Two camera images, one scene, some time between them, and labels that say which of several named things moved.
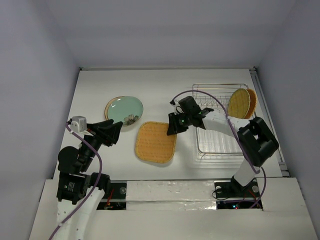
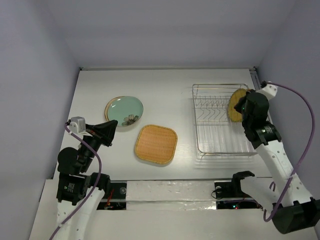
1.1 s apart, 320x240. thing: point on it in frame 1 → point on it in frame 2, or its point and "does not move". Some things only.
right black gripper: [180, 122] → [243, 105]
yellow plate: [153, 144] does not move
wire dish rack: [211, 144] does not move
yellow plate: [239, 104] does not move
